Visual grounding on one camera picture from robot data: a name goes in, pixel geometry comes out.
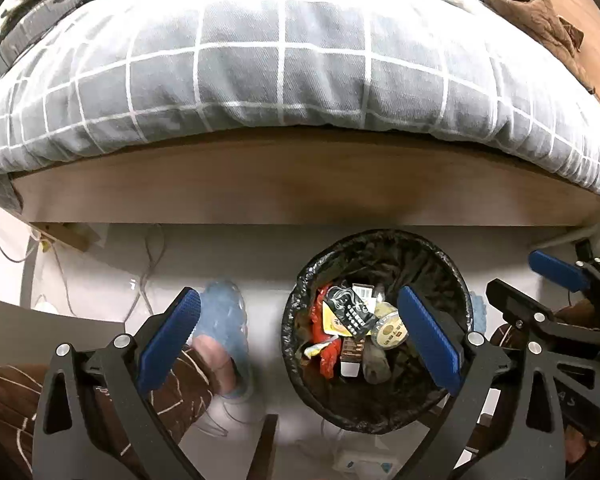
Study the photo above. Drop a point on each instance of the brown long carton box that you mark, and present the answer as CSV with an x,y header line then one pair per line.
x,y
351,356

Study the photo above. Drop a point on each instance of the person right hand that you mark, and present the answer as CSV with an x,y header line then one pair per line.
x,y
580,439

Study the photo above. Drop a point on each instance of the red plastic wrapper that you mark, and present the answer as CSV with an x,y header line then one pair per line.
x,y
327,367

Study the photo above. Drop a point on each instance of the wooden bed frame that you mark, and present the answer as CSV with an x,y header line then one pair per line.
x,y
306,176

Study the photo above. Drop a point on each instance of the grey checked bed sheet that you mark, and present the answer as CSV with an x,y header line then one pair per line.
x,y
120,73

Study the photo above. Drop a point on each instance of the brown fleece garment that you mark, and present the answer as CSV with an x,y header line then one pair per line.
x,y
539,20

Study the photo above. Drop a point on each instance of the clear plastic bag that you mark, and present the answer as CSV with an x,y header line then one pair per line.
x,y
376,369

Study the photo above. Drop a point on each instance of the yellow white snack wrapper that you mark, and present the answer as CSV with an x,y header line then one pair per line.
x,y
326,334

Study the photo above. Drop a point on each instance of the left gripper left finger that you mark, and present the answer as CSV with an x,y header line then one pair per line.
x,y
67,430

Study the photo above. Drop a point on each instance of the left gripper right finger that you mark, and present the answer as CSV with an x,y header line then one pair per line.
x,y
465,365

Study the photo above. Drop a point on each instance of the black lined trash bin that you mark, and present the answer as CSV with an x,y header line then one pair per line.
x,y
376,264

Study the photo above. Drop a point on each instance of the black printed sachet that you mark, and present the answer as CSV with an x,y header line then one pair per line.
x,y
350,310

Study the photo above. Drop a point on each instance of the gold round cup container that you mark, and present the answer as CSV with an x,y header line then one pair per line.
x,y
389,330

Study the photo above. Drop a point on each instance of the white power strip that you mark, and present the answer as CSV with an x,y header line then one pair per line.
x,y
365,465

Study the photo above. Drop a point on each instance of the grey hard suitcase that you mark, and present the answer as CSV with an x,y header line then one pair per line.
x,y
26,23

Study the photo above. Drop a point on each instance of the blue slipper left foot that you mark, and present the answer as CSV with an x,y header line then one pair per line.
x,y
220,341

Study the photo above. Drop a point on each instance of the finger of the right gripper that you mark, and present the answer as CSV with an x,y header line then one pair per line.
x,y
582,276
517,306

